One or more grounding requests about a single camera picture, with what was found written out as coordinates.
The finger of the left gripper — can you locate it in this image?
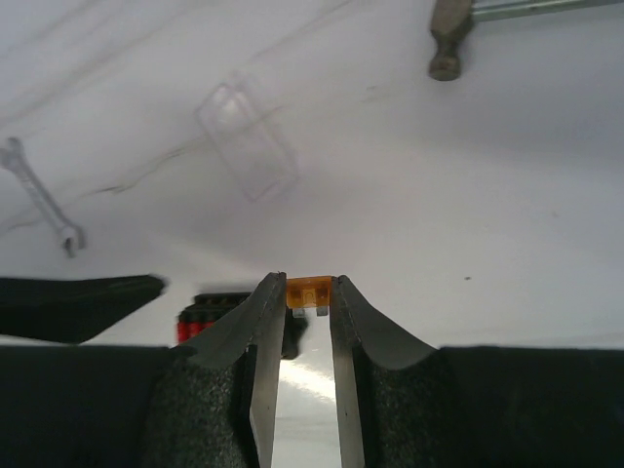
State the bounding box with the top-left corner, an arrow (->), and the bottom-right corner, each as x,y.
1,275 -> 166,344

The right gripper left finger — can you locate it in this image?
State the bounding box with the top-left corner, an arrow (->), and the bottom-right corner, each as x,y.
1,273 -> 286,467

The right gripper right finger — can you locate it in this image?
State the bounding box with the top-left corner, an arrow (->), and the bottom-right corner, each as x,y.
330,276 -> 623,467

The black fuse box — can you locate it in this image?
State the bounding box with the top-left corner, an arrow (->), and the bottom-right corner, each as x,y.
176,292 -> 309,361

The clear plastic fuse box cover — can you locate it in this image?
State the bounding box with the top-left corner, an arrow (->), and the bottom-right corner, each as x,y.
194,74 -> 299,201

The grey metal bolt tool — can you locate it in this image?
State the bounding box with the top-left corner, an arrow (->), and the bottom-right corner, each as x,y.
1,136 -> 86,257

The hammer with black handle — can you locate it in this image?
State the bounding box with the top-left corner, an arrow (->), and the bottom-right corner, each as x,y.
428,0 -> 622,82

